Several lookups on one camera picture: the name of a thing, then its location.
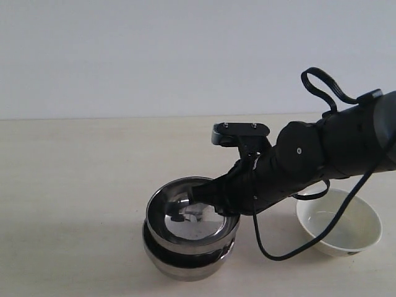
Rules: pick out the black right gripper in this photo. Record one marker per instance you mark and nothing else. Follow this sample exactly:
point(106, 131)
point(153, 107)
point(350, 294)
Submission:
point(258, 186)

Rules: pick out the ribbed steel bowl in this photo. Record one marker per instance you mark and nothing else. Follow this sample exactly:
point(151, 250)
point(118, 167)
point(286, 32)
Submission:
point(173, 213)

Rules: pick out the smooth steel bowl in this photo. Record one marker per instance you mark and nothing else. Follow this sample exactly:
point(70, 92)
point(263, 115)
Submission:
point(184, 267)

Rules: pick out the white ceramic bowl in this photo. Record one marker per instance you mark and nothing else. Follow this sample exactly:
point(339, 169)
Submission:
point(358, 229)

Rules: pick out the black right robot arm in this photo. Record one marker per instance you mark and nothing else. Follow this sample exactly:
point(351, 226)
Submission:
point(338, 146)

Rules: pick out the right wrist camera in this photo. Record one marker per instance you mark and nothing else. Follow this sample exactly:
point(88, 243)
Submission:
point(249, 138)

